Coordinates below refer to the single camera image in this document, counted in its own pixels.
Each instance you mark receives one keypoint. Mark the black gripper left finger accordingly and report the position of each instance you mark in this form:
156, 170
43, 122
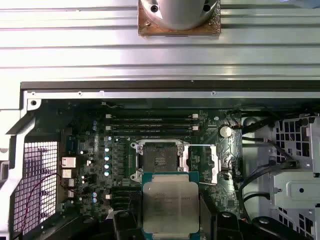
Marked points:
127, 227

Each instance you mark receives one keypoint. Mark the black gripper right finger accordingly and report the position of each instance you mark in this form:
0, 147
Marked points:
225, 230

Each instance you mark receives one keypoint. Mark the silver green CPU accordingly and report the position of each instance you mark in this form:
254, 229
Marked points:
170, 200

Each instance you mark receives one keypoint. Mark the metal socket cover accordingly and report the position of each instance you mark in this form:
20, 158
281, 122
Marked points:
216, 165

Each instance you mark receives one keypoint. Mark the RAM slot black clips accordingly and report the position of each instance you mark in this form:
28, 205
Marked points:
125, 190
125, 203
150, 122
150, 134

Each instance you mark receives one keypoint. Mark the CPU socket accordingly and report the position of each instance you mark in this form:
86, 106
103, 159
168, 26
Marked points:
157, 155

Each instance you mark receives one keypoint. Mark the green motherboard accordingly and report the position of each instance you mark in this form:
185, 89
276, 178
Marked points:
220, 197

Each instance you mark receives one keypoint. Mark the silver perforated drive cage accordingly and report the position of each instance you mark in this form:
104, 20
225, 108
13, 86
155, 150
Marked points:
295, 185

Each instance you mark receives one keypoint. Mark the round silver coin battery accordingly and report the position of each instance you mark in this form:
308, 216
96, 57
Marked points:
225, 131

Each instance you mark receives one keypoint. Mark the black silver PC case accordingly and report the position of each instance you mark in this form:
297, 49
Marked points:
150, 96

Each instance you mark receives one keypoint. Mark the brown square base plate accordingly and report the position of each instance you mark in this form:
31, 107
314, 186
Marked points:
150, 29

